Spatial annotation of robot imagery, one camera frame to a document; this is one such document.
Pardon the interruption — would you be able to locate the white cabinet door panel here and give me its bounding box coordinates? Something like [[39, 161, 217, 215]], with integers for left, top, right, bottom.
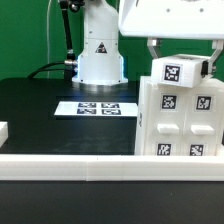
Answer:
[[145, 85, 186, 156], [181, 79, 224, 156]]

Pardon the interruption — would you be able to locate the black cable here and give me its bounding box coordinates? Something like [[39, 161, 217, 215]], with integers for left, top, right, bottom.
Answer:
[[27, 61, 68, 80]]

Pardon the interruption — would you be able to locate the white block at left edge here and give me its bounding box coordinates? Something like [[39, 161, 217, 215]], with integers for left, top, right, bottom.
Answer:
[[0, 121, 8, 148]]

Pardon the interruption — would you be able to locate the small white box part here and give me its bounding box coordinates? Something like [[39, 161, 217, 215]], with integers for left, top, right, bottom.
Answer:
[[151, 54, 209, 88]]

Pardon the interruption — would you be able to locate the white marker base sheet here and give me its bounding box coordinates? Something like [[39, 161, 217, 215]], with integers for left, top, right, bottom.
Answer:
[[55, 101, 138, 117]]

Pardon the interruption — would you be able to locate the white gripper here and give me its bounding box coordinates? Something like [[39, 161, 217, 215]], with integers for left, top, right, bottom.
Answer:
[[117, 0, 224, 80]]

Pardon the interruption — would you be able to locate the white cabinet body box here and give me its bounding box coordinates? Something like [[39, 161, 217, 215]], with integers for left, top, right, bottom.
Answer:
[[133, 75, 224, 157]]

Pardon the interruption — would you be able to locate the grey thin cable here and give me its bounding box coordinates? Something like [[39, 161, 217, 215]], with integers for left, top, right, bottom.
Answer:
[[45, 0, 54, 80]]

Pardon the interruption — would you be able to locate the white L-shaped frame fence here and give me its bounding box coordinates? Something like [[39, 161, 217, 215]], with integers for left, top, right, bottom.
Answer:
[[0, 154, 224, 181]]

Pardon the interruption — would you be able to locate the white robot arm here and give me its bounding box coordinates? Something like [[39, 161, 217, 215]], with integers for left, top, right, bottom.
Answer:
[[73, 0, 224, 87]]

